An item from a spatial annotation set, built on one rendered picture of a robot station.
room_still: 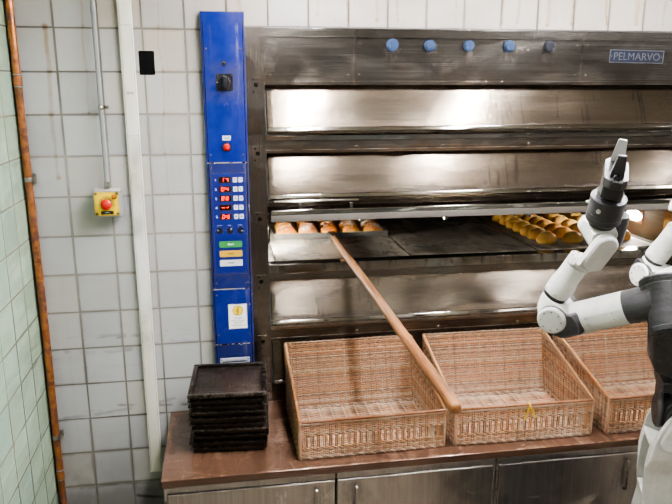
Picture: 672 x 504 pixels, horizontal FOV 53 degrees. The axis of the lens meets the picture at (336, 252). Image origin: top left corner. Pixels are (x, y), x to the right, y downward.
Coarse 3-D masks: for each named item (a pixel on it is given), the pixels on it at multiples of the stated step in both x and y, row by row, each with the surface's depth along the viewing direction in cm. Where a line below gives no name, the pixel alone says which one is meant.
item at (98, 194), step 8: (96, 192) 252; (104, 192) 252; (112, 192) 253; (120, 192) 255; (96, 200) 252; (112, 200) 253; (120, 200) 254; (96, 208) 253; (112, 208) 254; (120, 208) 255; (96, 216) 254; (104, 216) 254; (112, 216) 255
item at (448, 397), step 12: (336, 240) 306; (348, 252) 285; (360, 276) 251; (372, 288) 235; (384, 300) 224; (384, 312) 214; (396, 324) 201; (408, 336) 191; (408, 348) 186; (420, 360) 176; (432, 372) 168; (432, 384) 165; (444, 384) 161; (444, 396) 157; (456, 408) 152
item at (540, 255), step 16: (400, 256) 290; (416, 256) 290; (432, 256) 290; (448, 256) 290; (464, 256) 290; (480, 256) 291; (496, 256) 292; (512, 256) 293; (528, 256) 294; (544, 256) 296; (560, 256) 297; (624, 256) 302; (640, 256) 303; (272, 272) 277; (288, 272) 278; (304, 272) 280
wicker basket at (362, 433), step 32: (288, 352) 282; (352, 352) 287; (384, 352) 289; (288, 384) 272; (320, 384) 284; (352, 384) 286; (384, 384) 289; (416, 384) 284; (288, 416) 275; (320, 416) 275; (352, 416) 275; (384, 416) 246; (416, 416) 248; (320, 448) 244; (352, 448) 247; (384, 448) 249; (416, 448) 251
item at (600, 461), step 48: (288, 432) 264; (624, 432) 264; (192, 480) 233; (240, 480) 236; (288, 480) 240; (336, 480) 245; (384, 480) 246; (432, 480) 250; (480, 480) 253; (528, 480) 257; (576, 480) 260; (624, 480) 264
